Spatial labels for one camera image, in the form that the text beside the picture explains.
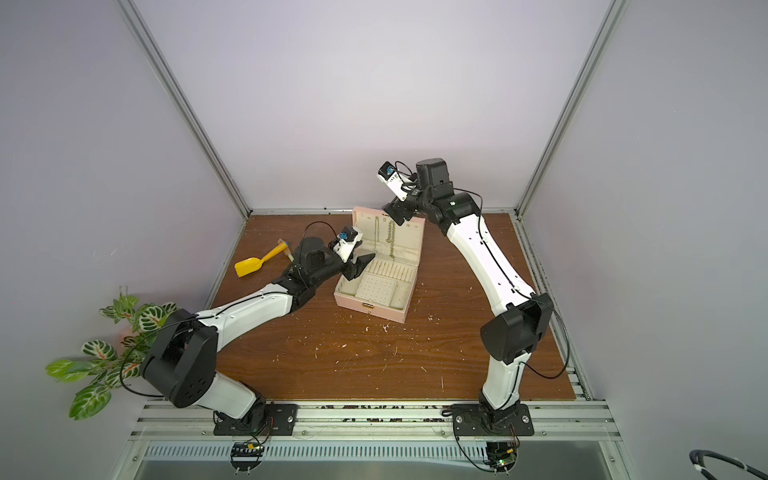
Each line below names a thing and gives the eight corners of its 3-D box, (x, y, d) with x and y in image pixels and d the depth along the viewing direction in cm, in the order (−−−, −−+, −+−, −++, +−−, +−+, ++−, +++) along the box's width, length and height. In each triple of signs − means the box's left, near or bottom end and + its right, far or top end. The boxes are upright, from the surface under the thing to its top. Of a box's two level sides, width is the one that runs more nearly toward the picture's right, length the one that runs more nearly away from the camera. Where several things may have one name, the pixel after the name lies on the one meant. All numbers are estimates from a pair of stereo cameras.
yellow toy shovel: (239, 277, 104) (235, 272, 101) (236, 267, 107) (233, 262, 104) (292, 255, 110) (290, 250, 107) (289, 246, 113) (286, 241, 110)
